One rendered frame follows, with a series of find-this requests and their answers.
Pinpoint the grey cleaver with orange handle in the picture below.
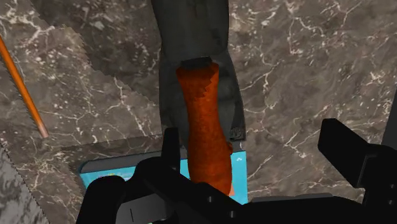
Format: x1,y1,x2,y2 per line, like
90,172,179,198
151,0,247,197

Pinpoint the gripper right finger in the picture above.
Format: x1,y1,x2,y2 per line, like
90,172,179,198
317,118,397,204

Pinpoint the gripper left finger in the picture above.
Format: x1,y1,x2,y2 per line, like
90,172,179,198
76,127,249,224

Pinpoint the blue-screen tablet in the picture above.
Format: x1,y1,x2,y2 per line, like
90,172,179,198
77,150,249,206

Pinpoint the orange pencil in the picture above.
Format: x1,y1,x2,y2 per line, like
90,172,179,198
0,34,50,139

